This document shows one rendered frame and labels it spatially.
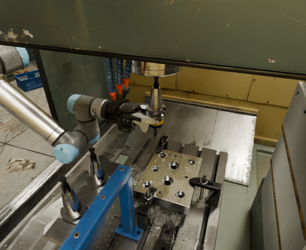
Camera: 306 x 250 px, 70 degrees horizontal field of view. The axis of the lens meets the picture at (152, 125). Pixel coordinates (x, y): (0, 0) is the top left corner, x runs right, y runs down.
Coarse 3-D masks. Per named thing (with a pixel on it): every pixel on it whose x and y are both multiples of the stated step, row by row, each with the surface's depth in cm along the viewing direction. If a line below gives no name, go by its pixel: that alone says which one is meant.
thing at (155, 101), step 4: (152, 88) 66; (156, 88) 66; (160, 88) 67; (152, 92) 67; (156, 92) 66; (160, 92) 67; (152, 96) 67; (156, 96) 67; (160, 96) 68; (152, 100) 68; (156, 100) 67; (160, 100) 68; (152, 104) 68; (156, 104) 68; (160, 104) 68; (152, 108) 69; (156, 108) 68; (160, 108) 69
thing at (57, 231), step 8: (48, 224) 52; (56, 224) 52; (64, 224) 52; (72, 224) 52; (48, 232) 50; (56, 232) 50; (64, 232) 50; (48, 240) 49; (56, 240) 49; (64, 240) 49
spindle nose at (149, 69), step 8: (136, 64) 57; (144, 64) 55; (152, 64) 55; (160, 64) 55; (168, 64) 56; (136, 72) 58; (144, 72) 57; (152, 72) 56; (160, 72) 56; (168, 72) 57; (176, 72) 59
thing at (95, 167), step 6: (90, 162) 58; (96, 162) 59; (90, 168) 59; (96, 168) 59; (102, 168) 62; (90, 174) 60; (96, 174) 60; (102, 174) 61; (90, 180) 62; (96, 180) 61; (102, 180) 62
